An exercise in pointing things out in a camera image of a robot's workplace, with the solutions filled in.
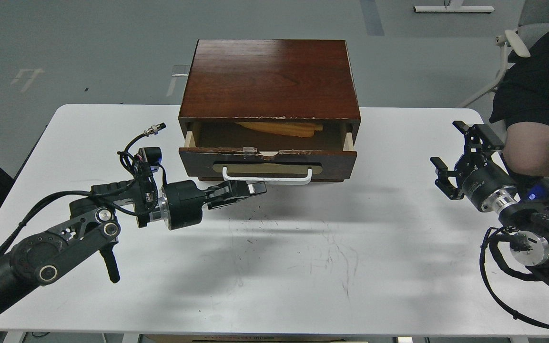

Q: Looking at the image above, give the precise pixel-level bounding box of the wooden drawer with white handle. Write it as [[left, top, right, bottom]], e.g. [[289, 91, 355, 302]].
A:
[[179, 123, 357, 182]]

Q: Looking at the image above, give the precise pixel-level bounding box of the seated person in black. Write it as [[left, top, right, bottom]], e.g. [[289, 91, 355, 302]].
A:
[[489, 32, 549, 177]]

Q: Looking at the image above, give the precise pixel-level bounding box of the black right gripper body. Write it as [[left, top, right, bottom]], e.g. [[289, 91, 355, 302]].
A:
[[455, 152, 517, 213]]

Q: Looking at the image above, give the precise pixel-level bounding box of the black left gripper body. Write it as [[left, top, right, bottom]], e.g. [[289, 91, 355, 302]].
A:
[[161, 180, 215, 231]]

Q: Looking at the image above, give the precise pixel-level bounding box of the dark wooden cabinet box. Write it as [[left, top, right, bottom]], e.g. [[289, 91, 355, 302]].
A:
[[178, 39, 360, 137]]

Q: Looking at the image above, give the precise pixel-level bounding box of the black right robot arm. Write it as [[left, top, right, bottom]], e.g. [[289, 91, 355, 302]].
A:
[[430, 120, 549, 287]]

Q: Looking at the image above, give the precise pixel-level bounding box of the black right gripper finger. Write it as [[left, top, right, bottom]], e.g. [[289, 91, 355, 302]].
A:
[[453, 120, 505, 156], [430, 157, 466, 200]]

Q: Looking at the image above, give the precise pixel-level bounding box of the white desk base bar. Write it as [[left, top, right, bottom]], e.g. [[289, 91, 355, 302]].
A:
[[413, 0, 495, 13]]

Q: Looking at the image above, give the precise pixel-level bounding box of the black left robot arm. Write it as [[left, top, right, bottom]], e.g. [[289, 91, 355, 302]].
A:
[[0, 123, 267, 314]]

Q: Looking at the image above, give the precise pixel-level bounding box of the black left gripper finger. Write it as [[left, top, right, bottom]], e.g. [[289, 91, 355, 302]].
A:
[[207, 197, 248, 209], [205, 181, 267, 201]]

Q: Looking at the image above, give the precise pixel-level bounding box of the white office chair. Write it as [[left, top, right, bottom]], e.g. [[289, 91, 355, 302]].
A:
[[456, 0, 549, 108]]

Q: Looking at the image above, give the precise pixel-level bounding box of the yellow corn cob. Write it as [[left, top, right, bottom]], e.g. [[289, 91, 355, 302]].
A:
[[235, 122, 323, 138]]

